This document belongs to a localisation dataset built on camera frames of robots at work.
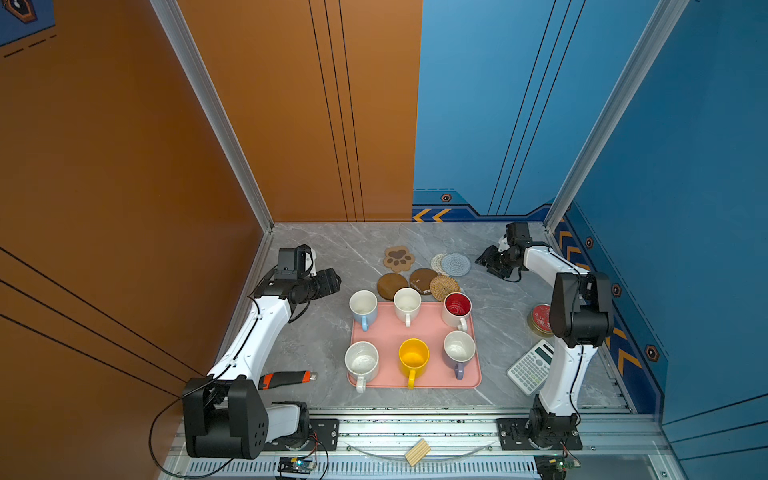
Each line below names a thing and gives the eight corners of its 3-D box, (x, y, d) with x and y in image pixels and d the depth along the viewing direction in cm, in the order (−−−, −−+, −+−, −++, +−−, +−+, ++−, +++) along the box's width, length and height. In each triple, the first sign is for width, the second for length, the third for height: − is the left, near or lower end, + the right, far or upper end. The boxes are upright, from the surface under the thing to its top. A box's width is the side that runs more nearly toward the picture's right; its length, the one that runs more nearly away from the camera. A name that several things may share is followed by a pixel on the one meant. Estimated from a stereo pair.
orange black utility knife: (261, 390, 83) (258, 387, 80) (263, 377, 85) (259, 374, 83) (316, 381, 84) (314, 378, 82) (317, 369, 86) (315, 366, 84)
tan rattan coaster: (440, 303, 100) (441, 300, 98) (425, 285, 104) (425, 282, 102) (460, 290, 103) (461, 287, 101) (445, 273, 107) (445, 270, 106)
